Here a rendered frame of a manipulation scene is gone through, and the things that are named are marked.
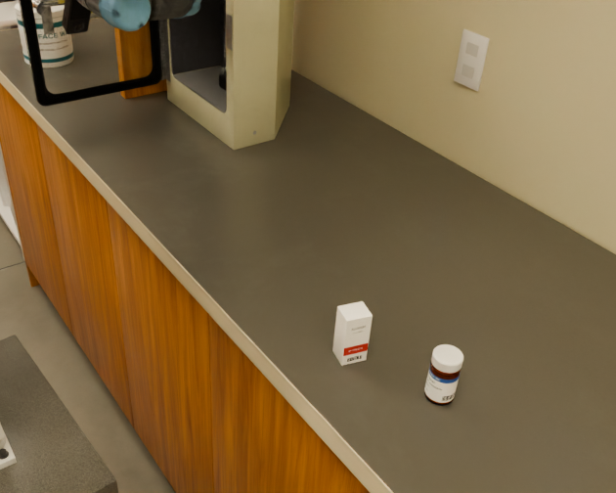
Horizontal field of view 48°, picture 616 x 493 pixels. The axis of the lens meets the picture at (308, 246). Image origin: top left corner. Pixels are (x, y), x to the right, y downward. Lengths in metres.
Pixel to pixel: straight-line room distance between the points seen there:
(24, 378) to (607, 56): 1.09
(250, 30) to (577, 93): 0.65
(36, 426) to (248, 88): 0.85
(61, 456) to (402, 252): 0.67
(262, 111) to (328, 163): 0.19
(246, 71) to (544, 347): 0.82
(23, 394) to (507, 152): 1.05
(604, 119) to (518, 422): 0.62
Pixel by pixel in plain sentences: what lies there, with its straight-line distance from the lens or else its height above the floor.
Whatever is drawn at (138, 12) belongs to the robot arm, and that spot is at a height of 1.29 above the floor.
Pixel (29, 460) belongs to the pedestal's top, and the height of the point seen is 0.94.
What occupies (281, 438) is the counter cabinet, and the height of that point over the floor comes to 0.75.
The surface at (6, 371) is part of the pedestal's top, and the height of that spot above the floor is 0.94.
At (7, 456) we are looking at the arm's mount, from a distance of 0.95.
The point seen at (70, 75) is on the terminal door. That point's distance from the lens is 1.70.
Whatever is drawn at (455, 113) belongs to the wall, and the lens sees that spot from 1.63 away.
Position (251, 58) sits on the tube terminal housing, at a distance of 1.52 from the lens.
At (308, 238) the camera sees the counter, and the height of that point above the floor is 0.94.
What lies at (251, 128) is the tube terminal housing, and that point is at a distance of 1.58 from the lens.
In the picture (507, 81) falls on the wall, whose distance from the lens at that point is 1.52.
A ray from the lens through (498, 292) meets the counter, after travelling 1.23.
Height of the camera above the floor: 1.66
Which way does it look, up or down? 35 degrees down
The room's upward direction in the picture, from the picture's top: 4 degrees clockwise
